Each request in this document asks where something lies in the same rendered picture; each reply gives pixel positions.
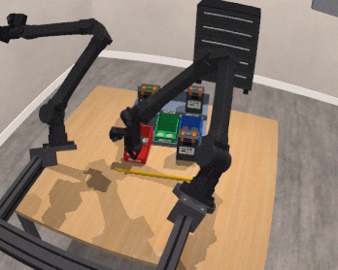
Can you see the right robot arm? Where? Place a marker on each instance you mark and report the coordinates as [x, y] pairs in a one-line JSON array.
[[213, 159]]

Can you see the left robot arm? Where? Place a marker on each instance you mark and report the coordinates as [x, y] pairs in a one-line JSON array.
[[53, 112]]

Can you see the grey metal shelf rack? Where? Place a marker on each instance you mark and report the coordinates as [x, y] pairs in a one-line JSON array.
[[179, 104]]

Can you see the green open bin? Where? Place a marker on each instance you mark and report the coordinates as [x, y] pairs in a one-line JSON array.
[[167, 124]]

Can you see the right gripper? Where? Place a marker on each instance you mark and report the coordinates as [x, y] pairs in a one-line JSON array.
[[137, 145]]

